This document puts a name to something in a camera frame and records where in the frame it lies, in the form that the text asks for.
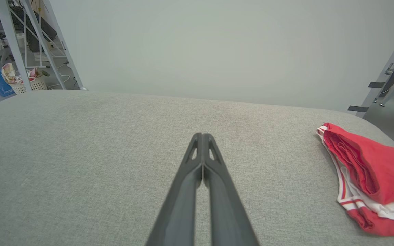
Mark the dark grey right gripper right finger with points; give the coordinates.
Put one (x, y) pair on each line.
(227, 218)

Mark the blue box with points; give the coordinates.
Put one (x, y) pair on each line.
(0, 85)

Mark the grey partition post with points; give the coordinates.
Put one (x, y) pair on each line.
(64, 51)
(388, 68)

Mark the dark bulky object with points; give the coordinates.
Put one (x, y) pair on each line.
(38, 37)

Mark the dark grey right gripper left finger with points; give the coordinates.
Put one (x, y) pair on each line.
(180, 218)

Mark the white metal rack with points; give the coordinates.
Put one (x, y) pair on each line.
(12, 44)

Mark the red Bulls basketball jersey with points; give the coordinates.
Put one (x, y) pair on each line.
(381, 171)

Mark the clothes pile in basket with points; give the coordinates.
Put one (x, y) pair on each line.
(9, 73)

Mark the white laundry basket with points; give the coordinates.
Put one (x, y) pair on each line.
(39, 85)

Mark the white partition panel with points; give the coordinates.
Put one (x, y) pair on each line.
(217, 44)

